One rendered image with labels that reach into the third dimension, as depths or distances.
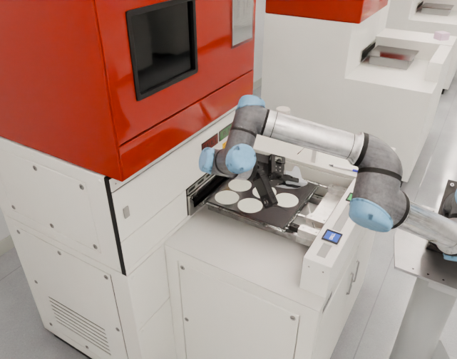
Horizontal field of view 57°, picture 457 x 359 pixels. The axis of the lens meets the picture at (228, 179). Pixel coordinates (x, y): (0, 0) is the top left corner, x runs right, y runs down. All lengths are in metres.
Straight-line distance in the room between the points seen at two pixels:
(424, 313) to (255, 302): 0.75
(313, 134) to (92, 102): 0.60
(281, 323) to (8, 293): 1.79
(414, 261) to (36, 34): 1.43
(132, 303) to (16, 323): 1.14
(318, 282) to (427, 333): 0.73
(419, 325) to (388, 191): 0.95
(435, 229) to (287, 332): 0.61
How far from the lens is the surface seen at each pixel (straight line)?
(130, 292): 1.59
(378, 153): 1.18
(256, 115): 1.14
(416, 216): 1.27
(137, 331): 1.75
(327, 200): 1.78
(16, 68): 1.40
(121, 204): 1.36
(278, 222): 1.59
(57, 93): 1.29
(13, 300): 2.79
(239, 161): 1.08
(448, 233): 1.38
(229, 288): 1.56
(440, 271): 1.68
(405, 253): 1.70
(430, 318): 1.96
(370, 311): 2.58
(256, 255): 1.57
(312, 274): 1.41
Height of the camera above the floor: 1.89
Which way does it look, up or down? 33 degrees down
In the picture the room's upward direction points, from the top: straight up
